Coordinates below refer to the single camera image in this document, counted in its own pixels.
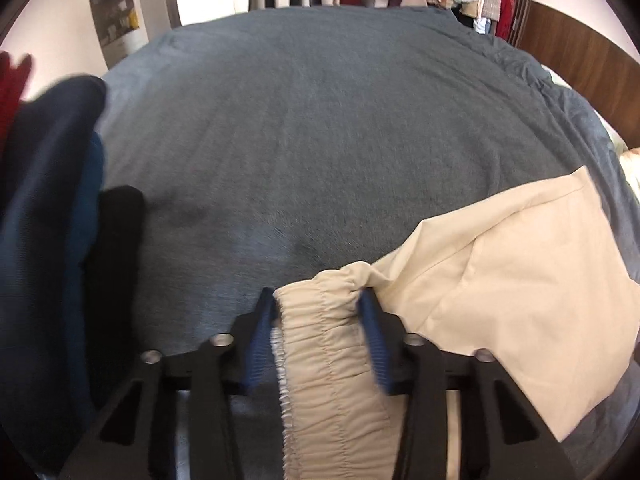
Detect navy blue garment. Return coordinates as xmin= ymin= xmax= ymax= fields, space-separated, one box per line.
xmin=0 ymin=75 xmax=108 ymax=466

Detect wooden headboard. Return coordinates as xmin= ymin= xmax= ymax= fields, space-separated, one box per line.
xmin=507 ymin=0 xmax=640 ymax=148

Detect red garment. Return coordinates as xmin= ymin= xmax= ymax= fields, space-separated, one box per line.
xmin=0 ymin=51 xmax=33 ymax=153

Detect beige pants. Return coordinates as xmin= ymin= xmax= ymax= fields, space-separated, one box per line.
xmin=272 ymin=165 xmax=640 ymax=480

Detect black garment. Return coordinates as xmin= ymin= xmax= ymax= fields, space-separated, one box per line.
xmin=82 ymin=185 xmax=147 ymax=411

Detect teal blue garment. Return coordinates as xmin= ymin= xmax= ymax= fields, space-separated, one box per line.
xmin=62 ymin=132 xmax=106 ymax=411

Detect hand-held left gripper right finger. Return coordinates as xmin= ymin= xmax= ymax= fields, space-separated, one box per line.
xmin=356 ymin=289 xmax=581 ymax=480

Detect grey-blue bed blanket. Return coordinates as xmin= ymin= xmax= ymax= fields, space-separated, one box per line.
xmin=92 ymin=6 xmax=640 ymax=466

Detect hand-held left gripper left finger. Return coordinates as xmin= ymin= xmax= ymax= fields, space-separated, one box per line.
xmin=59 ymin=287 xmax=279 ymax=480

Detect wall poster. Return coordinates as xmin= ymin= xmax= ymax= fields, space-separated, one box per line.
xmin=85 ymin=0 xmax=151 ymax=68

